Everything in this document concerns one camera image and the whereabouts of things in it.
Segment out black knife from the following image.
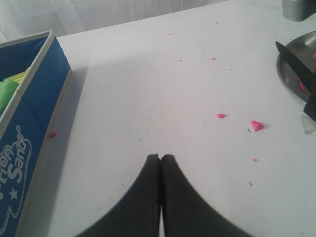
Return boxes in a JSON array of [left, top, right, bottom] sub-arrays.
[[275, 41, 316, 121]]

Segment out round steel plate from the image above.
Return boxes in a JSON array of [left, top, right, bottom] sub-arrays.
[[275, 31, 316, 102]]

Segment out blue motion sand box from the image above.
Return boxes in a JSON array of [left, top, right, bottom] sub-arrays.
[[0, 31, 71, 231]]

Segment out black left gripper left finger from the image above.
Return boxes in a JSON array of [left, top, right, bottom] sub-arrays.
[[78, 154, 161, 237]]

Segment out pink sand crumb small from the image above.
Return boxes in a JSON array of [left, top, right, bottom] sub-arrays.
[[216, 113, 226, 119]]

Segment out pink sand crumb large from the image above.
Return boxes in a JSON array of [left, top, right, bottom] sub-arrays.
[[250, 120, 264, 132]]

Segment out green sand mould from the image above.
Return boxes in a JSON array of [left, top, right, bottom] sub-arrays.
[[0, 80, 19, 114]]

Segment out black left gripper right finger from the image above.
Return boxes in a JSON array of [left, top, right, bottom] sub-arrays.
[[161, 155, 249, 237]]

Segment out clear tape scrap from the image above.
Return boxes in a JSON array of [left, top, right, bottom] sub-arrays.
[[301, 116, 316, 135]]

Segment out white backdrop curtain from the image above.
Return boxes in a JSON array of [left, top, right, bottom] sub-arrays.
[[0, 0, 216, 42]]

